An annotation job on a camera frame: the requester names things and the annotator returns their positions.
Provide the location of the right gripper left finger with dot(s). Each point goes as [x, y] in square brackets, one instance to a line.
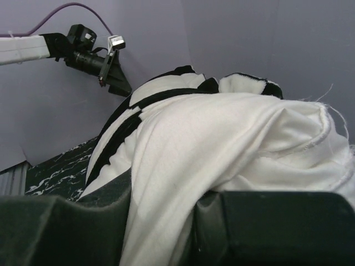
[49, 230]

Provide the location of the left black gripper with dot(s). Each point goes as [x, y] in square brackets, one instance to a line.
[108, 70]

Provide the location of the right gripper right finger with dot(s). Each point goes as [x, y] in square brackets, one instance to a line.
[273, 228]

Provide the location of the black white checkered pillowcase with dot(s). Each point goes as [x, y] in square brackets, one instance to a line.
[181, 81]

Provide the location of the white pillow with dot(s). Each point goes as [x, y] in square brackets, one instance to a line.
[179, 148]

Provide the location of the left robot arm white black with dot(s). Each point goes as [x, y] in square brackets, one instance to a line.
[52, 45]

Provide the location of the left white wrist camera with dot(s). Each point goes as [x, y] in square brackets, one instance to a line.
[115, 42]

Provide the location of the aluminium frame rail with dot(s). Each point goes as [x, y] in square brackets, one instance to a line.
[13, 180]

